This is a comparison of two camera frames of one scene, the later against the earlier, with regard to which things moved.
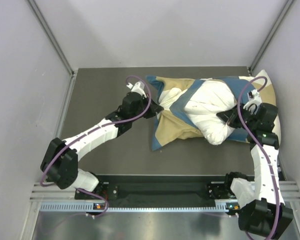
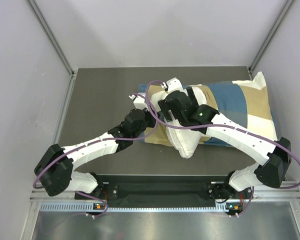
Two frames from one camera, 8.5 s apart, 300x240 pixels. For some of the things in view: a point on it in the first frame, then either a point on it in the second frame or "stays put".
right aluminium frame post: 283,14 stays put
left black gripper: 154,108 -> 152,119
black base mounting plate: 158,187 stays put
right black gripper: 231,117 -> 165,109
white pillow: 202,107 -> 185,140
